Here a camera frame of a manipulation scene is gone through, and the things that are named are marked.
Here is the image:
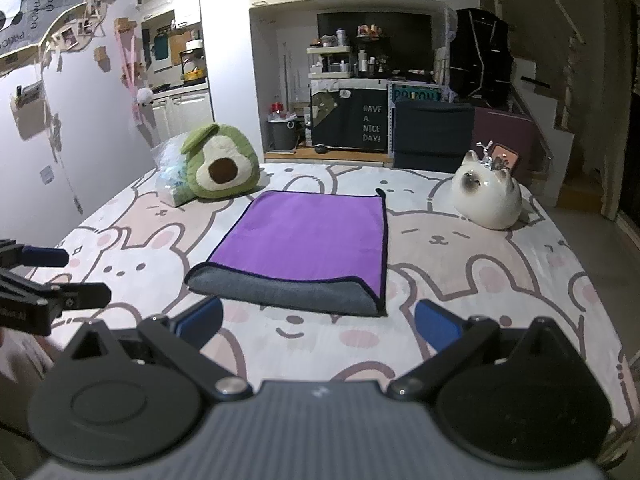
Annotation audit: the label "purple and grey towel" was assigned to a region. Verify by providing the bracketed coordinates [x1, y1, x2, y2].
[184, 190, 388, 318]

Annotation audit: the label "clear plastic bag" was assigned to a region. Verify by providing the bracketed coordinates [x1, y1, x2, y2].
[152, 133, 195, 208]

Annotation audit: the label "green avocado plush toy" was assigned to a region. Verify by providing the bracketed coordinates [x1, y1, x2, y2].
[181, 122, 260, 200]

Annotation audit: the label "white kitchen cabinets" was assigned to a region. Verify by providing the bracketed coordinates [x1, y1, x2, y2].
[151, 84, 214, 142]

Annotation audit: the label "white ceramic cat figurine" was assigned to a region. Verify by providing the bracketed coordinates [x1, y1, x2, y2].
[451, 141, 522, 231]

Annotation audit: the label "maroon box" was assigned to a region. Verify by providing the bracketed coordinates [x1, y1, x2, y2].
[471, 107, 537, 180]

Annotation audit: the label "panda poster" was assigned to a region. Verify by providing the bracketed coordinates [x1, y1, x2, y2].
[0, 0, 86, 56]

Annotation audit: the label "grey trash bin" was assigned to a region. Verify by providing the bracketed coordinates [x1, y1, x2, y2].
[268, 114, 298, 152]

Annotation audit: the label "white drawer platform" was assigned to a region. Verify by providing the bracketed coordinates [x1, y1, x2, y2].
[264, 146, 393, 166]

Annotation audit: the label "black have a nice day cabinet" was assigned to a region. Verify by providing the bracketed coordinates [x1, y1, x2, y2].
[310, 79, 388, 153]

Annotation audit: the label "black hanging jacket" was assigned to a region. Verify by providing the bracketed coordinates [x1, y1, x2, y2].
[449, 8, 513, 110]

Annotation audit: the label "white two-tier shelf rack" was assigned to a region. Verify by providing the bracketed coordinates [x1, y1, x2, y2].
[306, 47, 352, 80]

